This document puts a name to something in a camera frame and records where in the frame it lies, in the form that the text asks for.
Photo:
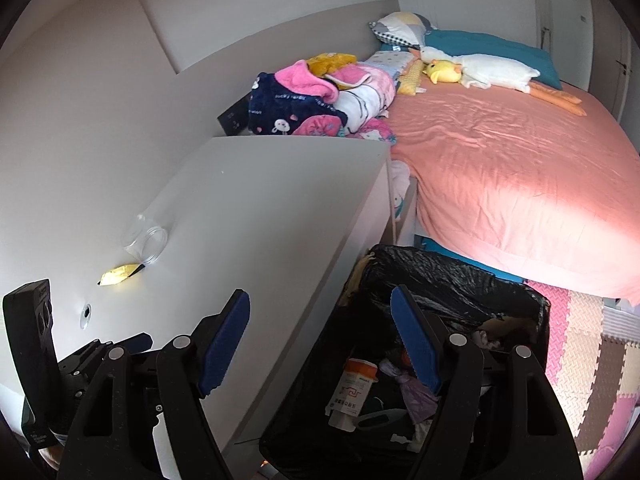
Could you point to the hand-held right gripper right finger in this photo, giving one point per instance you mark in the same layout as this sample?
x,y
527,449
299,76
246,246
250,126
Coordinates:
x,y
415,340

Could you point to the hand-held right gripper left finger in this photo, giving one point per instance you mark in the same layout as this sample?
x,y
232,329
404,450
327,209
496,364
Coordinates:
x,y
225,345

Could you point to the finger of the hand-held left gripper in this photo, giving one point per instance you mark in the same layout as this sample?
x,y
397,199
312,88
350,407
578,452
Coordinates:
x,y
142,342

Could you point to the purple plastic bag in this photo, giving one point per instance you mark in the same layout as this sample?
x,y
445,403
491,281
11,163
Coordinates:
x,y
412,402

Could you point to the trash bin with black bag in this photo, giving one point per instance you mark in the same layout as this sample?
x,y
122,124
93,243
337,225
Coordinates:
x,y
450,280

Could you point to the orange capped bottle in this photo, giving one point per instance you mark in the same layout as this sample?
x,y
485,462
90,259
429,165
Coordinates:
x,y
350,395

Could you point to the yellow snack packet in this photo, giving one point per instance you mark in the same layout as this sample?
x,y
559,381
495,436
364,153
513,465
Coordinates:
x,y
117,276

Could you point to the beige plastic bag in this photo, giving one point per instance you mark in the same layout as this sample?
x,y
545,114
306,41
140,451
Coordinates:
x,y
357,280

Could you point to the brown cardboard piece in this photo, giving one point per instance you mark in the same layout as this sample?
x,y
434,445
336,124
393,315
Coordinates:
x,y
507,325

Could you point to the clear plastic jar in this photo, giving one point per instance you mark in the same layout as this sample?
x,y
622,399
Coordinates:
x,y
145,240

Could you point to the white desk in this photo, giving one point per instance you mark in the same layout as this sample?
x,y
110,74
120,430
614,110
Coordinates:
x,y
250,210

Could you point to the white printed cloth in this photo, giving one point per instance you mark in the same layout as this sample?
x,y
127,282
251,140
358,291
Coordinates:
x,y
400,185

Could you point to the pink beige foam floor mat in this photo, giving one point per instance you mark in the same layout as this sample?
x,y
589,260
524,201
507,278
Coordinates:
x,y
590,360

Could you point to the bed with pink sheet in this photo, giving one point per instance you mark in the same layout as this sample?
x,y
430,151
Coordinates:
x,y
500,170

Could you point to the navy printed fleece blanket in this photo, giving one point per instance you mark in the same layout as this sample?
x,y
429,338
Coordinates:
x,y
280,105

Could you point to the pink white cartoon blanket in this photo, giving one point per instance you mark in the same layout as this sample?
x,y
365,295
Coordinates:
x,y
360,100

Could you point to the yellow long cushion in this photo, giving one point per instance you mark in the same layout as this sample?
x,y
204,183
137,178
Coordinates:
x,y
411,77

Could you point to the yellow duck plush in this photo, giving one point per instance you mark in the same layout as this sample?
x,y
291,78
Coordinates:
x,y
442,71

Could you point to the pink fleece cloth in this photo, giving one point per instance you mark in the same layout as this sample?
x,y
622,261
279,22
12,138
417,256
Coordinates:
x,y
305,82

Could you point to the pale blue patterned quilt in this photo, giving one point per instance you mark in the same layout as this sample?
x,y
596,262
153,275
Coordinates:
x,y
387,62

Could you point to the white goose plush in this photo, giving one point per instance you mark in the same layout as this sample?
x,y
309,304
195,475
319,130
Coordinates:
x,y
495,72

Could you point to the mustard yellow cloth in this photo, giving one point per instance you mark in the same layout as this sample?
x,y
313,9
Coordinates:
x,y
330,62

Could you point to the teal pillow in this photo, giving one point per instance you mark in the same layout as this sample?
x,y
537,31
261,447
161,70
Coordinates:
x,y
490,45

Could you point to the checked patchwork pillow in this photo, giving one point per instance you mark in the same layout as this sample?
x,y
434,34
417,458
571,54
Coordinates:
x,y
400,27

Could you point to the white door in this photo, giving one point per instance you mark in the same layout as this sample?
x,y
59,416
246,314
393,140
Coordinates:
x,y
560,20

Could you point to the black wall socket panel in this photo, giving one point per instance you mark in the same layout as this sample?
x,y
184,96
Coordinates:
x,y
232,117

